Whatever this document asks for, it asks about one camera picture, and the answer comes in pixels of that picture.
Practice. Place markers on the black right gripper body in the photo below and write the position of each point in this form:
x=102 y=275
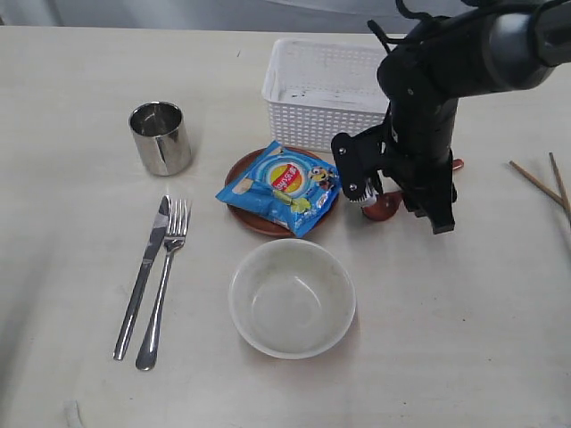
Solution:
x=427 y=187

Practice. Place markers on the brown wooden spoon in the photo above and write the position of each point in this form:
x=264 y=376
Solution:
x=392 y=197

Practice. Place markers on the wooden chopstick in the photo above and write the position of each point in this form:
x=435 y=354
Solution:
x=561 y=186
x=539 y=185

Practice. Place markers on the blue chips bag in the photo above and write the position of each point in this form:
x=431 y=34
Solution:
x=281 y=187

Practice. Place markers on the white plastic woven basket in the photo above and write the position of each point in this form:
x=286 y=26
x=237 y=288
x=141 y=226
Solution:
x=316 y=90

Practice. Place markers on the brown wooden plate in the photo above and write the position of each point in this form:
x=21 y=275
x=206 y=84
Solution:
x=250 y=223

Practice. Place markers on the speckled ceramic bowl with flowers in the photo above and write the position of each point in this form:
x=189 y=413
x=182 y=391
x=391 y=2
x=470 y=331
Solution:
x=291 y=299

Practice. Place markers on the silver metal fork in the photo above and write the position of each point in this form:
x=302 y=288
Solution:
x=174 y=240

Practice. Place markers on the stainless steel cup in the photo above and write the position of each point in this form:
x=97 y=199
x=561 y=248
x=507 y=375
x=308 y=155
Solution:
x=159 y=132

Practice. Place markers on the silver table knife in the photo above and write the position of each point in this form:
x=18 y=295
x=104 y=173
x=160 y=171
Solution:
x=160 y=224

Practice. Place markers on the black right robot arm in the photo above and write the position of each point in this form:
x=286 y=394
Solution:
x=499 y=47

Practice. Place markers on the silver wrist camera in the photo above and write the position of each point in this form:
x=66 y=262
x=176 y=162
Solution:
x=358 y=160

